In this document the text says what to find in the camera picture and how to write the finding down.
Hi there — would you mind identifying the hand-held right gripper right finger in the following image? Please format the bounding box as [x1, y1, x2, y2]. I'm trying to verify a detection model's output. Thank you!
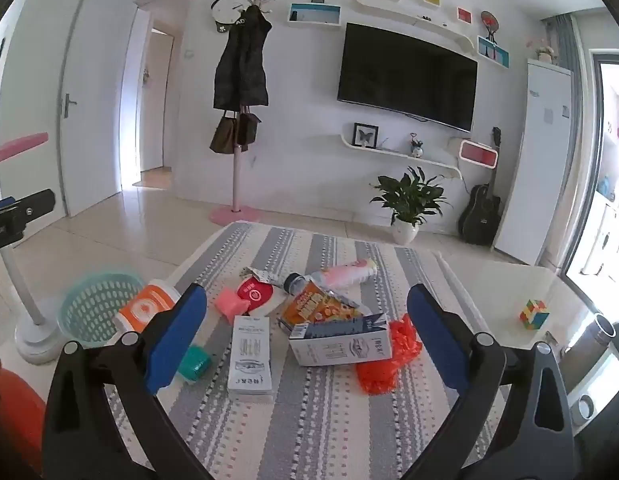
[398, 283, 575, 480]

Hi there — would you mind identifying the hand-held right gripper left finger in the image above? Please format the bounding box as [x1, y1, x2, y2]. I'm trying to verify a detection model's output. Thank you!
[42, 283, 211, 480]

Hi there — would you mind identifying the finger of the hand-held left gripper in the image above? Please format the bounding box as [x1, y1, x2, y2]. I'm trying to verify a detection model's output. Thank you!
[0, 188, 57, 227]

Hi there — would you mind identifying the teal tape roll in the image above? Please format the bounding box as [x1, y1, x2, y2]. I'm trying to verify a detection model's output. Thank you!
[178, 344, 211, 384]

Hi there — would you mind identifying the orange white jar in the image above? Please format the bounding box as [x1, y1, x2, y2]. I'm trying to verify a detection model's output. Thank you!
[112, 282, 183, 337]

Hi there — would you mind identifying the orange red plastic bag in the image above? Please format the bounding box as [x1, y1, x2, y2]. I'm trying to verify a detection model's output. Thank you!
[355, 313, 423, 395]

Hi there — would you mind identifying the pink small block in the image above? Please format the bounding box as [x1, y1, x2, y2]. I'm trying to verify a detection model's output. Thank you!
[215, 287, 251, 319]

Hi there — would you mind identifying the white slim box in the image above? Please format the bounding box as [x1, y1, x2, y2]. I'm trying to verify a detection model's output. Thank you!
[226, 315, 275, 397]

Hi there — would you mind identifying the teal plastic basket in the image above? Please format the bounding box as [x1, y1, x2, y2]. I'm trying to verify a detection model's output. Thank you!
[56, 272, 146, 349]

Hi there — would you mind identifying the red white packet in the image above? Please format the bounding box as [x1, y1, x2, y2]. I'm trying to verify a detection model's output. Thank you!
[236, 277, 286, 317]

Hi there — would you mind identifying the white navy carton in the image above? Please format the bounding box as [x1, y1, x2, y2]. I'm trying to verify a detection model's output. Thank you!
[288, 312, 395, 367]

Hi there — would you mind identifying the silver foil wrapper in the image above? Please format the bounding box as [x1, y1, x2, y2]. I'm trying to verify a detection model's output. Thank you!
[241, 266, 276, 284]

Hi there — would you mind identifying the pink white bottle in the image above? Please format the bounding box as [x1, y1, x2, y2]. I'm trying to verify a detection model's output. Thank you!
[282, 258, 378, 295]

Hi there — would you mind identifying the orange snack bag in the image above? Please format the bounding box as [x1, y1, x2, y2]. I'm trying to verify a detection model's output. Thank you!
[279, 282, 363, 334]

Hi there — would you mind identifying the white low table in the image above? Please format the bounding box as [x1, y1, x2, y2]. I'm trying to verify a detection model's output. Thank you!
[436, 251, 617, 356]

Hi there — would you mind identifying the colourful puzzle cube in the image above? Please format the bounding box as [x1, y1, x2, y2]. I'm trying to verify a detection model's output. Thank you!
[520, 298, 551, 331]

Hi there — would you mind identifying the white door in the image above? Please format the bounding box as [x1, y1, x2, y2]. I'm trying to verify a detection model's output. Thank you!
[58, 0, 141, 219]

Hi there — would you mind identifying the black guitar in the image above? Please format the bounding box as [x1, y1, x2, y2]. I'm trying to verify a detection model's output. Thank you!
[458, 127, 505, 246]

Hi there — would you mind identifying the potted green plant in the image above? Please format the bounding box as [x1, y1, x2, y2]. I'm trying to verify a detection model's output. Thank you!
[371, 165, 453, 246]

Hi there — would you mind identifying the striped grey rug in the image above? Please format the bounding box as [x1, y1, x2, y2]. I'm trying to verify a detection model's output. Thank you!
[104, 221, 543, 480]

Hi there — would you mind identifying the steel cylinder cup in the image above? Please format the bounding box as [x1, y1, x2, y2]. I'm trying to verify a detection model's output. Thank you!
[563, 312, 618, 377]

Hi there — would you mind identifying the pink coat rack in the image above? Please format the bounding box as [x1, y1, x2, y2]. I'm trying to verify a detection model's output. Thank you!
[210, 0, 291, 224]

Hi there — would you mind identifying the red plastic object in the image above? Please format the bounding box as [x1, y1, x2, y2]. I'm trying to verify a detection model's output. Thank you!
[0, 369, 47, 467]

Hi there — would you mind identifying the short wavy white shelf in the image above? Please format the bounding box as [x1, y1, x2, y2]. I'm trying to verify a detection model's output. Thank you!
[339, 132, 463, 179]

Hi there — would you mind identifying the red white box shelf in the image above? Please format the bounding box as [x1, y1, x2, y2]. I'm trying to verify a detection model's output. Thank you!
[458, 138, 499, 169]

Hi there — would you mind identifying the tall white cabinet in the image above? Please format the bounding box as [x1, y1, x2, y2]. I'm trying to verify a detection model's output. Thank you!
[493, 57, 575, 267]

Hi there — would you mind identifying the brown hanging bag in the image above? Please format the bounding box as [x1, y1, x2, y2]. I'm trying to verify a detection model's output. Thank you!
[210, 110, 239, 155]
[238, 110, 263, 149]

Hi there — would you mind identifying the framed butterfly picture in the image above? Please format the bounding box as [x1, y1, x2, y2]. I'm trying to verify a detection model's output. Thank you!
[353, 122, 379, 150]

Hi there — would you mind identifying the black coat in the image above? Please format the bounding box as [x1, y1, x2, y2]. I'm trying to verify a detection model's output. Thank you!
[212, 4, 273, 111]

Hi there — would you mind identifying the black flat television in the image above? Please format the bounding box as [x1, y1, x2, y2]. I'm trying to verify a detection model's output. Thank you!
[336, 22, 479, 134]

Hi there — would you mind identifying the white panda hat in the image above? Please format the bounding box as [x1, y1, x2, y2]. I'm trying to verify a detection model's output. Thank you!
[209, 0, 256, 36]

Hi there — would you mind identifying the blue white box shelf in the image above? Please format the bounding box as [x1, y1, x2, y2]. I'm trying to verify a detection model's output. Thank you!
[476, 35, 511, 69]
[288, 2, 342, 30]

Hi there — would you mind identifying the round decorative fan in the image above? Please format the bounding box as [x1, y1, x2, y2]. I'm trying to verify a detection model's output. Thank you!
[480, 10, 501, 42]

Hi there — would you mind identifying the long wavy white shelf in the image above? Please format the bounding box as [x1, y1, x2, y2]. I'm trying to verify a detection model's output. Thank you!
[339, 0, 479, 54]

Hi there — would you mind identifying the grey curtain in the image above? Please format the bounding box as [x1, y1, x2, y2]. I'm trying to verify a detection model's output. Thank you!
[541, 12, 593, 126]

